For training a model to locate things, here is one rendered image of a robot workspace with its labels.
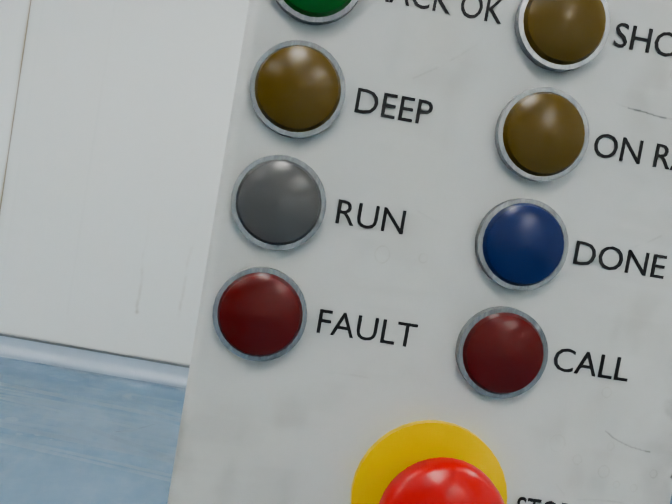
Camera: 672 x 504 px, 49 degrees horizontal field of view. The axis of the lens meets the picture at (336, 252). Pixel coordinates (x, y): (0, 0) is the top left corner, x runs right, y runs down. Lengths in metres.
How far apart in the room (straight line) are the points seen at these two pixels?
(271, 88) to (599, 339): 0.14
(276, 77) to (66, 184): 3.67
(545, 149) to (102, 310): 3.67
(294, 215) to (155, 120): 3.56
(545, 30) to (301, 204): 0.09
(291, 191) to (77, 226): 3.66
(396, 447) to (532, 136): 0.11
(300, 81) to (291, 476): 0.13
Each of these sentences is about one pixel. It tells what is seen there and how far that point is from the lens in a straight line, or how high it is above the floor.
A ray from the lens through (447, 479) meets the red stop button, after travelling 0.23.
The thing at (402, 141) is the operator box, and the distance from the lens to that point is 0.24.
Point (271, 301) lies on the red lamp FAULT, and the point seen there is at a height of 0.94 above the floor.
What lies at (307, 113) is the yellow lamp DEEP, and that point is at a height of 1.00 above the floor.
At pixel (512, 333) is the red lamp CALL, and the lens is 0.25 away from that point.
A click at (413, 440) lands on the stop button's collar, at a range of 0.25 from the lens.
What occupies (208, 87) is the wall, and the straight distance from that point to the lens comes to 3.76.
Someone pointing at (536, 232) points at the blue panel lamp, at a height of 0.98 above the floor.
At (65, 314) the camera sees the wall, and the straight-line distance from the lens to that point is 3.93.
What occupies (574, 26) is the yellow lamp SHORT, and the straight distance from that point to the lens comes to 0.25.
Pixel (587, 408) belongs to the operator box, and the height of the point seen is 0.92.
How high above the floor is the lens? 0.97
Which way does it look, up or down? 3 degrees down
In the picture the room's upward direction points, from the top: 10 degrees clockwise
